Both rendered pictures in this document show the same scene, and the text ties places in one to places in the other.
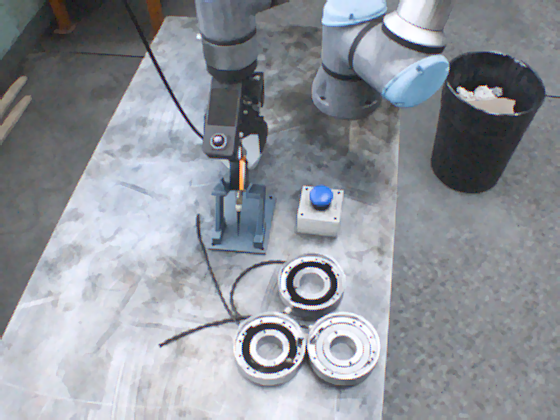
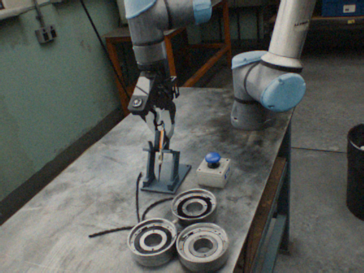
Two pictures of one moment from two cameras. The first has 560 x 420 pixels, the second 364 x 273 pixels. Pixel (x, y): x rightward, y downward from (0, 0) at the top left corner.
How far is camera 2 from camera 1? 0.35 m
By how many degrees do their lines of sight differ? 26
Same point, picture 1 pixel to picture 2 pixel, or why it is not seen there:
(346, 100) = (247, 117)
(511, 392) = not seen: outside the picture
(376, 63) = (257, 82)
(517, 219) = not seen: outside the picture
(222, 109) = (143, 87)
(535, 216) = not seen: outside the picture
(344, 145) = (244, 143)
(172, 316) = (104, 221)
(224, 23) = (140, 31)
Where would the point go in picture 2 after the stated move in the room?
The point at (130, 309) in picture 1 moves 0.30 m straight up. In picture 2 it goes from (81, 216) to (39, 108)
